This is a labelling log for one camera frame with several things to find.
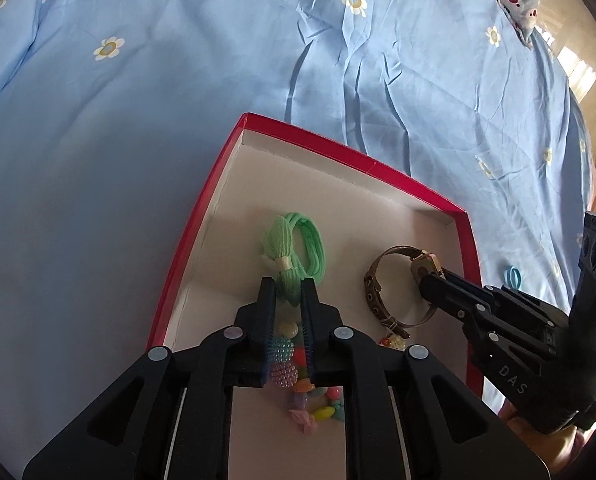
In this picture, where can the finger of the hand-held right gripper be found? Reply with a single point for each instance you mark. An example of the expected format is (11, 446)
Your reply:
(518, 305)
(448, 297)

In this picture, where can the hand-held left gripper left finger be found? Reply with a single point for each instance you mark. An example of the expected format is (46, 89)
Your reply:
(271, 332)

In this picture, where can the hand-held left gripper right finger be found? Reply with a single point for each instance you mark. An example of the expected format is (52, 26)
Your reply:
(308, 335)

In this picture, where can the red cardboard box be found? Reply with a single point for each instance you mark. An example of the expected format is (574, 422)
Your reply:
(288, 185)

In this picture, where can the blue floral quilt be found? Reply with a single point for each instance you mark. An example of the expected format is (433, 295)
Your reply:
(178, 110)

